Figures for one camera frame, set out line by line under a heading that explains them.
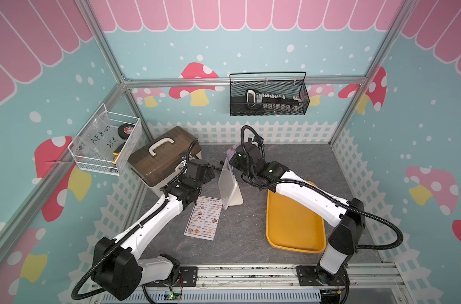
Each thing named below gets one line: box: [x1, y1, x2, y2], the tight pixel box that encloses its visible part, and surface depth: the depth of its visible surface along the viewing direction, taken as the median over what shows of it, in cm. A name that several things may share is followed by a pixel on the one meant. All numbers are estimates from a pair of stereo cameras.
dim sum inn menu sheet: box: [183, 195, 223, 241], surface depth 91 cm
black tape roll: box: [117, 123, 135, 140], surface depth 81 cm
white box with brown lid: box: [127, 126, 203, 194], surface depth 90 cm
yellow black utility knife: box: [112, 141, 127, 156], surface depth 67 cm
